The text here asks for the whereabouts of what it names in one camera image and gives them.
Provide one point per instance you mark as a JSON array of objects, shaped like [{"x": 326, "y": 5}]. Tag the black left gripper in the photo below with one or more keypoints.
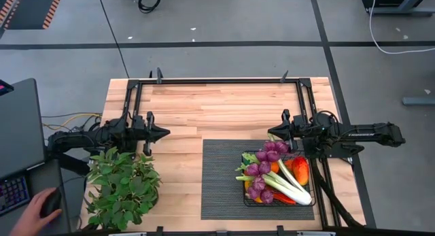
[{"x": 139, "y": 132}]

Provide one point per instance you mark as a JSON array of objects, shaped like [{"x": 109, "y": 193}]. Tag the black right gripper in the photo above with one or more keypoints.
[{"x": 299, "y": 127}]

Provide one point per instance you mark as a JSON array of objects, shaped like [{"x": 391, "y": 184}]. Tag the red orange mango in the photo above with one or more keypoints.
[{"x": 300, "y": 171}]

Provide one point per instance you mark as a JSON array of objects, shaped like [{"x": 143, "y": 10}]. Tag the white green bok choy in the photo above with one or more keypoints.
[{"x": 292, "y": 191}]

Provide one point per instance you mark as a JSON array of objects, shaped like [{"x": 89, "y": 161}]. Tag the orange carrot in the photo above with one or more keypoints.
[{"x": 283, "y": 198}]

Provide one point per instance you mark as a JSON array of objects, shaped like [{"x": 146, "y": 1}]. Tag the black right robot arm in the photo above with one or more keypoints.
[{"x": 367, "y": 134}]

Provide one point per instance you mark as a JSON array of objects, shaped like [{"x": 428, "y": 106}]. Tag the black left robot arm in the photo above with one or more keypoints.
[{"x": 85, "y": 139}]

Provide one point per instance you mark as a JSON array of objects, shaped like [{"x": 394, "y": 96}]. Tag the green leafy plant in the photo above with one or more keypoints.
[{"x": 122, "y": 188}]

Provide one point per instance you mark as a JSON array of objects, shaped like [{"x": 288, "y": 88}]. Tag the grey woven placemat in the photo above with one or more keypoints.
[{"x": 221, "y": 188}]

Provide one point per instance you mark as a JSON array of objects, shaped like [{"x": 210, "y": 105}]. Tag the black computer mouse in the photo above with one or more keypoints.
[{"x": 52, "y": 202}]

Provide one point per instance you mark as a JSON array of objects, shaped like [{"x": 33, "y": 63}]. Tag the dark grey desk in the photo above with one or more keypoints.
[{"x": 37, "y": 174}]

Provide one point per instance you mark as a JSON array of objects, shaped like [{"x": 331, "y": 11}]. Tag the grey desk foot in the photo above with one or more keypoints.
[{"x": 418, "y": 101}]

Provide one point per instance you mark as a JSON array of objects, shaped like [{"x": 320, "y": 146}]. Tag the person's hand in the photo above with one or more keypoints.
[{"x": 30, "y": 219}]

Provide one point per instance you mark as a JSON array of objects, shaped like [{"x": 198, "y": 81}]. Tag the black backlit keyboard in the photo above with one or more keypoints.
[{"x": 13, "y": 193}]

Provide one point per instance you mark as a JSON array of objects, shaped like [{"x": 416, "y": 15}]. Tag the device with red lights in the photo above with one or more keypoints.
[{"x": 5, "y": 88}]

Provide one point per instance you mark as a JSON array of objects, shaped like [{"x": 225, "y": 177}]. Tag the orange striped floor mat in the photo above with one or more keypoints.
[{"x": 27, "y": 8}]

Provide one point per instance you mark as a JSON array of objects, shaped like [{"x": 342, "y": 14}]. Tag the black metal rig frame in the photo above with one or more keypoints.
[{"x": 238, "y": 81}]

